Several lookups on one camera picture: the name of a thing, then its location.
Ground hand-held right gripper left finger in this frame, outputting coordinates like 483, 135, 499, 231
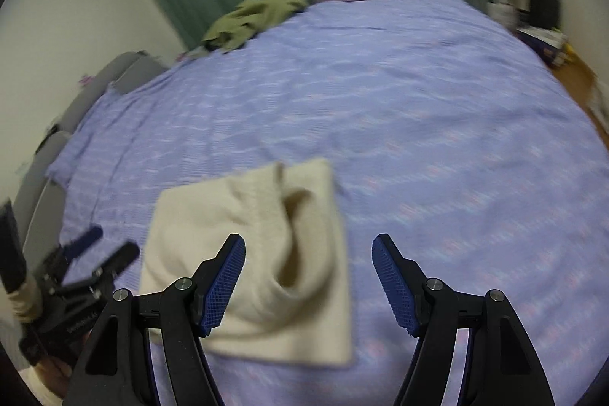
67, 233, 247, 406

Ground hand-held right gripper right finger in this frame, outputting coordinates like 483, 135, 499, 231
372, 233, 555, 406

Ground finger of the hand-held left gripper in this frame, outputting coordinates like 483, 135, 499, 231
59, 225, 104, 263
90, 242, 142, 289

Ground cream pants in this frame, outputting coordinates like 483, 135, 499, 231
138, 159, 355, 371

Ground person's left forearm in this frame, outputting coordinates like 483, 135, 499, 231
24, 356, 79, 406

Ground grey padded headboard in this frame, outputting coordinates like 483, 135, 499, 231
13, 51, 169, 255

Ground purple floral blanket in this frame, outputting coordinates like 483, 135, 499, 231
45, 0, 609, 406

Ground olive green cloth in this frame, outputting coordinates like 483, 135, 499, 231
202, 0, 309, 54

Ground stack of books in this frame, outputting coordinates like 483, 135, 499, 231
516, 25, 570, 56

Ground black box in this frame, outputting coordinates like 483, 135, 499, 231
528, 0, 560, 29

